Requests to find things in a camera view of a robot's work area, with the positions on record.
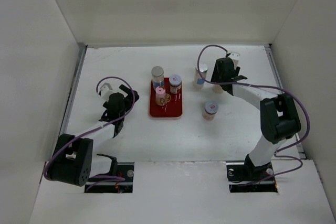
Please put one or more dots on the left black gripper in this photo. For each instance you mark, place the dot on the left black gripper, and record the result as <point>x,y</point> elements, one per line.
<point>128,102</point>

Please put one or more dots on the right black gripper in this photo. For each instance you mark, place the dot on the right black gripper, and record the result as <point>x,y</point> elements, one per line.
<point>216,76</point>

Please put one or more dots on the yellow lid squeeze bottle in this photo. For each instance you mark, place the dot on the yellow lid squeeze bottle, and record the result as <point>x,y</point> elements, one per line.
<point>217,89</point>

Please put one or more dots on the blue label shaker bottle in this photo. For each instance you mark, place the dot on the blue label shaker bottle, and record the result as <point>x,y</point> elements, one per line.
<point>157,73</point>

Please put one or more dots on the pink spice jar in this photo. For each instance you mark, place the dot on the pink spice jar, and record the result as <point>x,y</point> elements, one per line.
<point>160,94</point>

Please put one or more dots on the blue lid spice jar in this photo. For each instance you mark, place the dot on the blue lid spice jar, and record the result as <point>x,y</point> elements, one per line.
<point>175,82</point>
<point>210,110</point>

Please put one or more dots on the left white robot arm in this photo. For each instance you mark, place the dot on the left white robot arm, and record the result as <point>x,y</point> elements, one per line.
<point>80,157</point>

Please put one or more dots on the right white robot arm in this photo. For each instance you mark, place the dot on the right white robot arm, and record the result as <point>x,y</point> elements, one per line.
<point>279,119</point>

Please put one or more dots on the silver lid shaker bottle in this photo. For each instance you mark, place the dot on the silver lid shaker bottle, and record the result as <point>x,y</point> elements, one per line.
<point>200,75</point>

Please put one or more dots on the red rectangular tray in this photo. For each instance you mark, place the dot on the red rectangular tray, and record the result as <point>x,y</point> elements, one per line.
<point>172,110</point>

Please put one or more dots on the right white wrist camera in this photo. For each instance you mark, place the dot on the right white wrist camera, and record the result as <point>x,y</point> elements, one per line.
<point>235,57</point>

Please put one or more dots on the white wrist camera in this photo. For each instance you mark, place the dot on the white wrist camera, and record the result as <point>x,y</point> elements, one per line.
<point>105,91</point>
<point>235,57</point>

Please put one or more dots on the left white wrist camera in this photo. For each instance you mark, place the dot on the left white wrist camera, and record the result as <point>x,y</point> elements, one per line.
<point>105,91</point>

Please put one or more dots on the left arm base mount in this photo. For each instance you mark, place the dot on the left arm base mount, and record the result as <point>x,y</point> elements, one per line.
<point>110,176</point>

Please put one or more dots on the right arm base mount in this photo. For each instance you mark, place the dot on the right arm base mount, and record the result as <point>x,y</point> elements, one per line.
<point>244,177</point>

